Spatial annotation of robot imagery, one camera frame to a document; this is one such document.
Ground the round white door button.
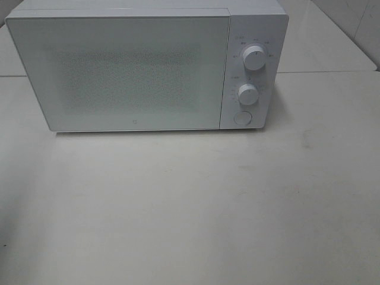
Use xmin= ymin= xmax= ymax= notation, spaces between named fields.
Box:
xmin=233 ymin=111 xmax=252 ymax=126

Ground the white timer knob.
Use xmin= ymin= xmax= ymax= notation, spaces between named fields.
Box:
xmin=237 ymin=84 xmax=259 ymax=106

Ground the white microwave door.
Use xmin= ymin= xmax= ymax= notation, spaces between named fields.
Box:
xmin=6 ymin=9 xmax=230 ymax=132

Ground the upper white power knob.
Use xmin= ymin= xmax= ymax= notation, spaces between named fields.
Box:
xmin=242 ymin=45 xmax=267 ymax=71

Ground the white microwave oven body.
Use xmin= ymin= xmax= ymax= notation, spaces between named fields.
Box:
xmin=5 ymin=1 xmax=289 ymax=129

